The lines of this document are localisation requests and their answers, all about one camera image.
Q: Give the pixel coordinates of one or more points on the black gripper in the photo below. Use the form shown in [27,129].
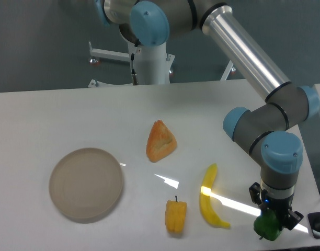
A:
[280,201]

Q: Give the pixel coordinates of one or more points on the green pepper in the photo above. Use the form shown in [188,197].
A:
[267,225]

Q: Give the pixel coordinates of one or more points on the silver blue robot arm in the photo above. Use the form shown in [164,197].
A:
[262,133]

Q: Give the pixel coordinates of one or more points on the yellow pepper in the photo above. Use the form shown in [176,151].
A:
[175,215]

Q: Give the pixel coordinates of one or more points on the beige round plate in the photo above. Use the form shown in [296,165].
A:
[86,184]

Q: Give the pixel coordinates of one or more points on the black clamp at table edge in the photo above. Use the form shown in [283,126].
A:
[318,222]

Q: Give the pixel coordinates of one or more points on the yellow banana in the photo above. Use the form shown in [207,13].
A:
[206,210]

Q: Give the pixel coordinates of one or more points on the triangular pastry bread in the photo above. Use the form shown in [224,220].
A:
[161,142]

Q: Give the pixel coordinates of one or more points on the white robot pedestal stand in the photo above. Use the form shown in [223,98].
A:
[148,65]

